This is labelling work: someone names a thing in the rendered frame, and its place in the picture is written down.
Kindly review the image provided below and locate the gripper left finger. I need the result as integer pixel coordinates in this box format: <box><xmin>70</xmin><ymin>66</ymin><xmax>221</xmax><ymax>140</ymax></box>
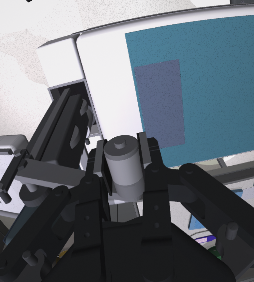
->
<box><xmin>0</xmin><ymin>139</ymin><xmax>115</xmax><ymax>280</ymax></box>

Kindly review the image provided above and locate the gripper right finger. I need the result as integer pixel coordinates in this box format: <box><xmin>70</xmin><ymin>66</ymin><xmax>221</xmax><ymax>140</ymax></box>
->
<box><xmin>136</xmin><ymin>131</ymin><xmax>254</xmax><ymax>241</ymax></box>

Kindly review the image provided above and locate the grey cylindrical clamp knob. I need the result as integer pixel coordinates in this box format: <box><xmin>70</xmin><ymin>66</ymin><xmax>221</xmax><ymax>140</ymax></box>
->
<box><xmin>103</xmin><ymin>134</ymin><xmax>147</xmax><ymax>203</ymax></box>

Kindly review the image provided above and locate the blue flat plate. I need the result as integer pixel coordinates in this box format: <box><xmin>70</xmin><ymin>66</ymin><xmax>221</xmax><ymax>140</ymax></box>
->
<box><xmin>188</xmin><ymin>214</ymin><xmax>208</xmax><ymax>232</ymax></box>

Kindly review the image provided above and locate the white dental chair teal cushion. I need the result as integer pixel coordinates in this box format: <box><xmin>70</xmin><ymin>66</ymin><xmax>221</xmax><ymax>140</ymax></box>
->
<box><xmin>36</xmin><ymin>3</ymin><xmax>254</xmax><ymax>171</ymax></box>

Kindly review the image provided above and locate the purple flat item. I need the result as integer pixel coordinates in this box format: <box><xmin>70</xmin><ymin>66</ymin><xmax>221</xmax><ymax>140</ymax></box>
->
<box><xmin>194</xmin><ymin>235</ymin><xmax>217</xmax><ymax>245</ymax></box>

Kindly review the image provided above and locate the green round item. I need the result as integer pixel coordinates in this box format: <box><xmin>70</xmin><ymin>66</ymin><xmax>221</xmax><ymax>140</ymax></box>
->
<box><xmin>206</xmin><ymin>246</ymin><xmax>223</xmax><ymax>261</ymax></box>

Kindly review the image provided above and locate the dark grey box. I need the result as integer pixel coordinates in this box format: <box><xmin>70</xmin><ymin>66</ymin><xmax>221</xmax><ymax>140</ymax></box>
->
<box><xmin>229</xmin><ymin>0</ymin><xmax>254</xmax><ymax>6</ymax></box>

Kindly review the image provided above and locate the black lever handle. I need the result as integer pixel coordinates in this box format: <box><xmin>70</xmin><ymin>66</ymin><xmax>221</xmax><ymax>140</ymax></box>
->
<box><xmin>0</xmin><ymin>149</ymin><xmax>29</xmax><ymax>205</ymax></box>

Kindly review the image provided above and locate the black headrest post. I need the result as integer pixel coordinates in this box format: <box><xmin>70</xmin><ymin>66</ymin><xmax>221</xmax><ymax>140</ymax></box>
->
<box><xmin>27</xmin><ymin>87</ymin><xmax>95</xmax><ymax>167</ymax></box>

